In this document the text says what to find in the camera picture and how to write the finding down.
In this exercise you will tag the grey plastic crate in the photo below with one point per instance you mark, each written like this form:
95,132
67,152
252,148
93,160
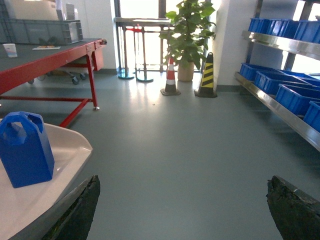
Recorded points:
37,22

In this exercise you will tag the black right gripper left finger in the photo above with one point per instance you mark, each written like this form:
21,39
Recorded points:
76,222

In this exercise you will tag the red white traffic cone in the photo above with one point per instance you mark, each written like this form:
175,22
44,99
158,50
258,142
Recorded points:
170,87

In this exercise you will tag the yellow black striped bollard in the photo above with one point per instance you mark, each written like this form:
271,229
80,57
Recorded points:
206,86

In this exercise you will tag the steel shelf rack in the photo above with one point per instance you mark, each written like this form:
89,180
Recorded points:
273,45

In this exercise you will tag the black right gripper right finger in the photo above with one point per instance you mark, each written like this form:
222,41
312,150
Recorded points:
295,213

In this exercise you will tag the green potted plant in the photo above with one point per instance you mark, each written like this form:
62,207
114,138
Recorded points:
188,34

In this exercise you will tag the blue plastic block part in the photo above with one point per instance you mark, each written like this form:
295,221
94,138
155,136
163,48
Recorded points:
25,150

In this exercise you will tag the white paper cup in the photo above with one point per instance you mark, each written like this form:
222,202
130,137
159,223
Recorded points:
10,49

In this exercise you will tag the red frame conveyor table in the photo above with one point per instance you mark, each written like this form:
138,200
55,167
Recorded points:
31,63

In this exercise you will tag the beige plastic dustpan tray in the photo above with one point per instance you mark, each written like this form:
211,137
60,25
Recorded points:
21,206

